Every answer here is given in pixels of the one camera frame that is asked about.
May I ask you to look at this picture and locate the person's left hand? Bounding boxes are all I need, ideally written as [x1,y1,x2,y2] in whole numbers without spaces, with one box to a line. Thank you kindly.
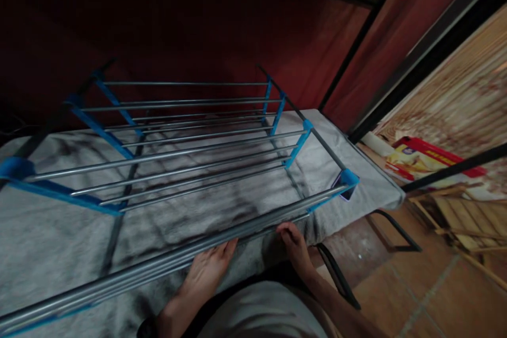
[182,238,239,302]

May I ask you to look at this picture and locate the blue and metal rod rack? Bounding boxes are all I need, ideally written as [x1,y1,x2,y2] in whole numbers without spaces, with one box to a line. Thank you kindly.
[0,59,362,338]

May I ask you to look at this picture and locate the person's body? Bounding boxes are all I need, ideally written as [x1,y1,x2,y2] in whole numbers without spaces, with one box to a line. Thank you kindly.
[172,279,332,338]

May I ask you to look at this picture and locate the black curved strap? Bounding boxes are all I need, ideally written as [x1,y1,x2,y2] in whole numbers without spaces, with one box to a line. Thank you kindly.
[316,242,362,311]

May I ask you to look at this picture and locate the grey blanket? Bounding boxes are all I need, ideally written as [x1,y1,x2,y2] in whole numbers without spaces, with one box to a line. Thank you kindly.
[0,108,408,338]

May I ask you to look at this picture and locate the lilac flat object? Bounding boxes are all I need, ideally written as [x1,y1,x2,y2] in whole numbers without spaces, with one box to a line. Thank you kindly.
[332,171,358,202]

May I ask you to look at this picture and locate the black metal tube frame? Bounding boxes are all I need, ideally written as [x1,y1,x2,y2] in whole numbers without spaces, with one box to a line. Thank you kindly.
[366,209,423,254]

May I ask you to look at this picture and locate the person's right fingers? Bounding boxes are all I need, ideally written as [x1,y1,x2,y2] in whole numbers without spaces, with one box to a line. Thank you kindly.
[275,222,305,246]

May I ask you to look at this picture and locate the black metal bed frame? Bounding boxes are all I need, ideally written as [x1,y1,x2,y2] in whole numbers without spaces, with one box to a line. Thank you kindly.
[253,0,507,196]

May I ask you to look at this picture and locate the pile of wooden slats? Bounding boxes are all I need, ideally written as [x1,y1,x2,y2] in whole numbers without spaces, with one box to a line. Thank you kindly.
[407,182,507,277]

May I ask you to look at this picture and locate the white roll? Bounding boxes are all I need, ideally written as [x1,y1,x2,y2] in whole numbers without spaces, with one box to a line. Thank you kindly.
[362,131,393,158]

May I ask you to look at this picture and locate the person's left fingers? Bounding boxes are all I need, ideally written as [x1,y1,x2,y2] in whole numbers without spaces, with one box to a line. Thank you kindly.
[212,238,239,264]

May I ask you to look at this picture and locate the person's right hand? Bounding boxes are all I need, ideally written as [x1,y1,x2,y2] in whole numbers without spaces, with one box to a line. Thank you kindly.
[275,222,314,272]

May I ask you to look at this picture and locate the red cardboard box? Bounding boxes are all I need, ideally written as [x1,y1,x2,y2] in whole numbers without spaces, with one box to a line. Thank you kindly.
[383,135,489,193]

